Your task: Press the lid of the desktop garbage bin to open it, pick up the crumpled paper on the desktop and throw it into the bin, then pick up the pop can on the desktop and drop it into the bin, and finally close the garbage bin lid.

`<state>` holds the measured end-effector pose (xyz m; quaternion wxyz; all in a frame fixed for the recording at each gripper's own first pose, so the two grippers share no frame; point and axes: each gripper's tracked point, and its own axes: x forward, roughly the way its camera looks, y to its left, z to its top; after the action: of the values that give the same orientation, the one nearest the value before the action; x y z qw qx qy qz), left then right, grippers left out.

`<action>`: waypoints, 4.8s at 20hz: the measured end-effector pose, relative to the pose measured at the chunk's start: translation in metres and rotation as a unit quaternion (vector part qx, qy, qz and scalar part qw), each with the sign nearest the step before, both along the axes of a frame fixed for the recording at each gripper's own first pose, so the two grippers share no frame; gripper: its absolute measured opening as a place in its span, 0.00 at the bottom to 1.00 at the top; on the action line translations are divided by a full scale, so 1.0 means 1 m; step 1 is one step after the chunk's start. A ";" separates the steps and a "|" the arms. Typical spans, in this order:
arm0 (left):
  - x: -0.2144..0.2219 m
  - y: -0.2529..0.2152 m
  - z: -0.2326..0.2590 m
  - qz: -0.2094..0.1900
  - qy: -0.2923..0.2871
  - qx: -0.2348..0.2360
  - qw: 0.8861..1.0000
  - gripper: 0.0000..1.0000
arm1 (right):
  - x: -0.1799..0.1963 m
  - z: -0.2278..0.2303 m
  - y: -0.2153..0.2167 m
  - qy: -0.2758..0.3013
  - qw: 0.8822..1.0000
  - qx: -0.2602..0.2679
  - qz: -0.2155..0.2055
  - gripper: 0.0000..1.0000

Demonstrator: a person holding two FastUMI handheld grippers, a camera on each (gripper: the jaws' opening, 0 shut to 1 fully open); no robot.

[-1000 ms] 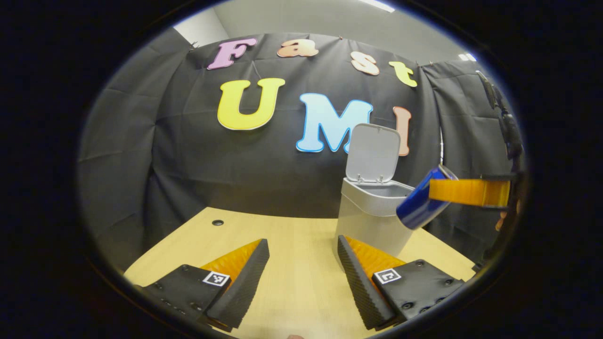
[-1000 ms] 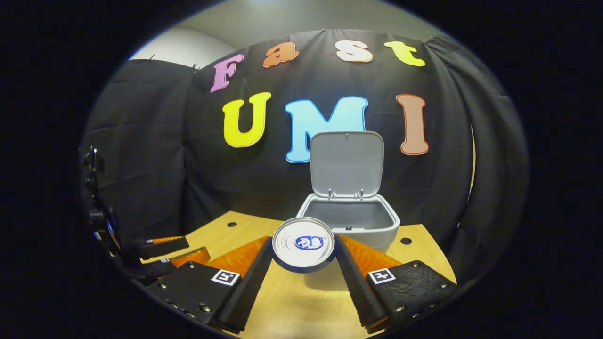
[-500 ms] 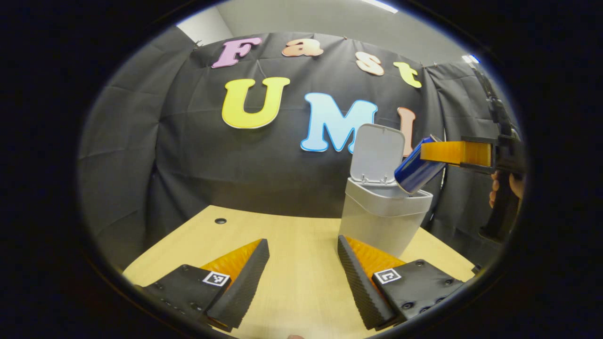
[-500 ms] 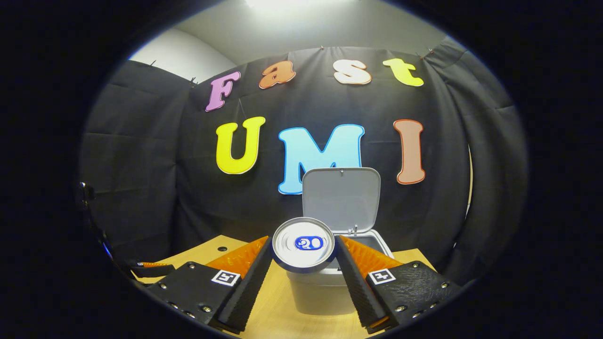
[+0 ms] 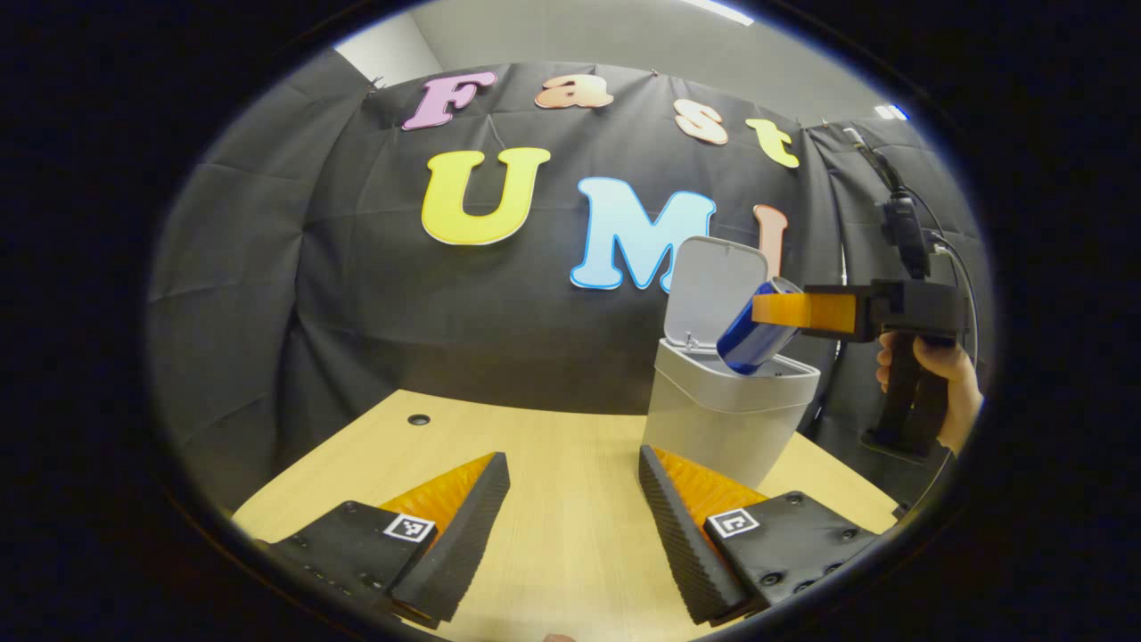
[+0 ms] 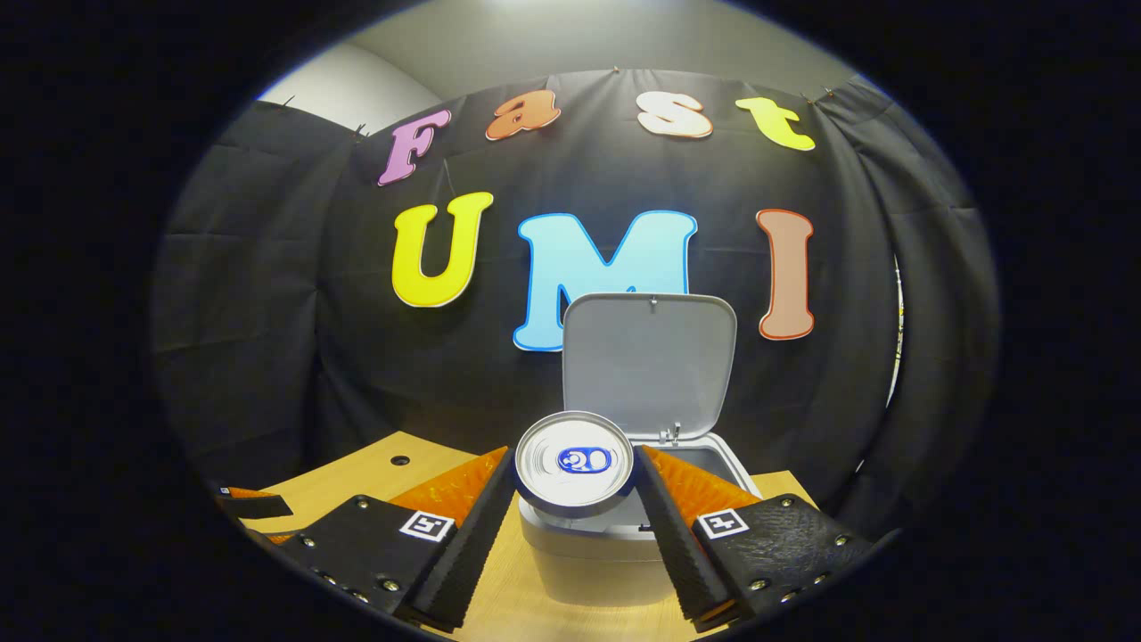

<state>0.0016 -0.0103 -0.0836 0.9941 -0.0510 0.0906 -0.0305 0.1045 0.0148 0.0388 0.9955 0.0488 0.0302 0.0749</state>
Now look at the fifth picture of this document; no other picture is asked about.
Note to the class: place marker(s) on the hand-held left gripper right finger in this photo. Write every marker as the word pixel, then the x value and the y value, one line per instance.
pixel 682 544

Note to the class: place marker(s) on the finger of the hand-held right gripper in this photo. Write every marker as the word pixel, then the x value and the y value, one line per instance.
pixel 811 310

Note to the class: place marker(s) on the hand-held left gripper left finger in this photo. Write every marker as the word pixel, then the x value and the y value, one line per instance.
pixel 459 553

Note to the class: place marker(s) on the blue pop can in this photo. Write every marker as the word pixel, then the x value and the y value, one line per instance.
pixel 753 343

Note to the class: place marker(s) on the white desktop garbage bin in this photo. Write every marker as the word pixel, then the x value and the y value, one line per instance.
pixel 713 419

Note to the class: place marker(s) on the wooden desktop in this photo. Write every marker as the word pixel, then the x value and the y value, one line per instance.
pixel 553 464

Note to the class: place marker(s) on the ceiling light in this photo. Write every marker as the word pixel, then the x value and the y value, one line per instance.
pixel 718 11
pixel 891 112

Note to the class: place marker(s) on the black backdrop cloth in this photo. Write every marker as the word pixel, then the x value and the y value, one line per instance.
pixel 357 312

